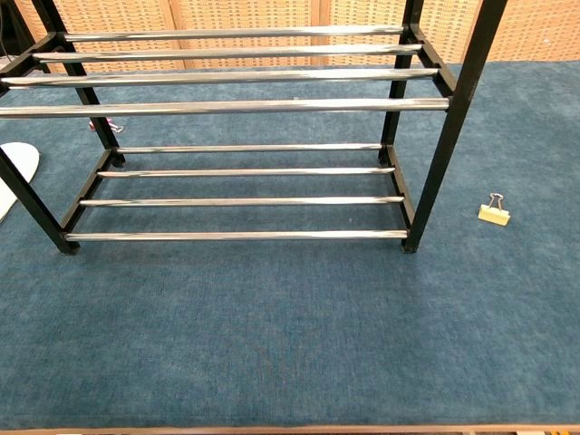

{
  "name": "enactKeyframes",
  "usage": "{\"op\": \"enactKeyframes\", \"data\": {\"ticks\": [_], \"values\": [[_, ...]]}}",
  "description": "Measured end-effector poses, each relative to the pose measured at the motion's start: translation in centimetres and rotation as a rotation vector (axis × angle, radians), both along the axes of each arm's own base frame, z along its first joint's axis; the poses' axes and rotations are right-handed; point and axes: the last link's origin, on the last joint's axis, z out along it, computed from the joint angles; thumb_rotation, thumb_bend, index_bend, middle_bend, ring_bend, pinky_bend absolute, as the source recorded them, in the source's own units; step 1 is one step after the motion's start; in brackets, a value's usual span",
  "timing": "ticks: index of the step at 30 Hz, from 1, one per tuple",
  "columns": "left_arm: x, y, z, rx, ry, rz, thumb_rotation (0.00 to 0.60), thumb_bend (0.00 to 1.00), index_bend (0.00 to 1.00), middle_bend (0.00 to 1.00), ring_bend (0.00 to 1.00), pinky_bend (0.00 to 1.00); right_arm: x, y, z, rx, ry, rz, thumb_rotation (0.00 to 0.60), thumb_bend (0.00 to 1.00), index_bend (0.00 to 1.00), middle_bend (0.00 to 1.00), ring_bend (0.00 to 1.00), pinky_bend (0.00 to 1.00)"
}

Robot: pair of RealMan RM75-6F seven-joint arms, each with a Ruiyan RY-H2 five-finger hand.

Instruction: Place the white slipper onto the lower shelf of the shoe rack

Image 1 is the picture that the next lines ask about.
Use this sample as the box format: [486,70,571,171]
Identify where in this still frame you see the white slipper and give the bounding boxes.
[0,141,41,223]

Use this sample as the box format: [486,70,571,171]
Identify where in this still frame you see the blue carpet mat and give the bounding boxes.
[0,61,580,430]

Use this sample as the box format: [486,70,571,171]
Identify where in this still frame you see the pink binder clip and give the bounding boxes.
[88,116,124,133]

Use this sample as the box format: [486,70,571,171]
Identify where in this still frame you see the yellow binder clip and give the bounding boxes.
[478,192,512,227]

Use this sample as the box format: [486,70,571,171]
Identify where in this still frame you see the woven wicker folding screen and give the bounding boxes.
[0,0,580,73]

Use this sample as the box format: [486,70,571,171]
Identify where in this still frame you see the black shoe rack frame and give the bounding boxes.
[0,0,508,255]

